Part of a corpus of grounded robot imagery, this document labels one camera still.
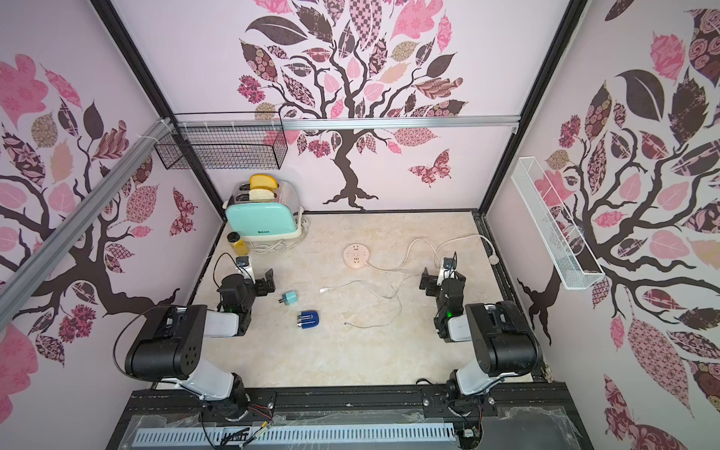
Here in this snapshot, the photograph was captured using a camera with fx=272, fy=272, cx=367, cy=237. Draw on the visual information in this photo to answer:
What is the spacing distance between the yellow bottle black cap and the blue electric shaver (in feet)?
1.22

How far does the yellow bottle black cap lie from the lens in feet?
3.36

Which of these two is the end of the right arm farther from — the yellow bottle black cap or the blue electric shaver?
the yellow bottle black cap

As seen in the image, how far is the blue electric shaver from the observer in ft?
2.90

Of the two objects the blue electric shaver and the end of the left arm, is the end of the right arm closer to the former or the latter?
the blue electric shaver
